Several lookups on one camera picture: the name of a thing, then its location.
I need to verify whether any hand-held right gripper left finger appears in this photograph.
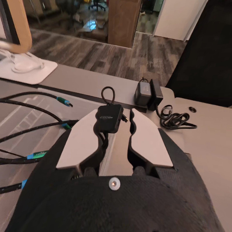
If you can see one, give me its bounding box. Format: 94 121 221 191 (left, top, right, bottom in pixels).
56 109 107 176

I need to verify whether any clear plastic storage bin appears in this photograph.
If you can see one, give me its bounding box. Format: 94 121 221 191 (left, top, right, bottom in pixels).
0 80 117 200

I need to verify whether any dark grey power adapter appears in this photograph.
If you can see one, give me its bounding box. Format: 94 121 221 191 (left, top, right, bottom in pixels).
134 78 152 107

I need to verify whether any black desk outlet box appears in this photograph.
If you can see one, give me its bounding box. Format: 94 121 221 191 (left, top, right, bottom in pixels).
147 79 163 111

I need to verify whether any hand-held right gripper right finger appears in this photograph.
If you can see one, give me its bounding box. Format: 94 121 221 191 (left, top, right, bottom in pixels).
127 108 174 172

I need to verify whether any black HDMI hub adapter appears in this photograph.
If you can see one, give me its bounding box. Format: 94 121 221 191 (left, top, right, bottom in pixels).
93 87 130 134

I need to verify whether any black braided HDMI cable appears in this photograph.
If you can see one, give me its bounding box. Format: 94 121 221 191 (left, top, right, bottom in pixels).
0 91 73 108
0 179 28 195
0 120 79 143
0 99 72 130
0 150 49 165

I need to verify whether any white stand base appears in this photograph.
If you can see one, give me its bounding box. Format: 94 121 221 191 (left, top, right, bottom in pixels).
0 51 58 85

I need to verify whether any wooden cabinet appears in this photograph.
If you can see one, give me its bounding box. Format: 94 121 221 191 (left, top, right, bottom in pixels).
108 0 142 49

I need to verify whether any coiled black power cord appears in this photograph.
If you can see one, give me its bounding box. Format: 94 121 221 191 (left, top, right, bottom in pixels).
156 105 198 130

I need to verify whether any black mesh panel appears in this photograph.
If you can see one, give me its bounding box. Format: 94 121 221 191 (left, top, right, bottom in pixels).
166 0 232 108

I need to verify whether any black office chair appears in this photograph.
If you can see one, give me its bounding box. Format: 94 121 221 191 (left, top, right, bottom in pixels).
88 0 108 11

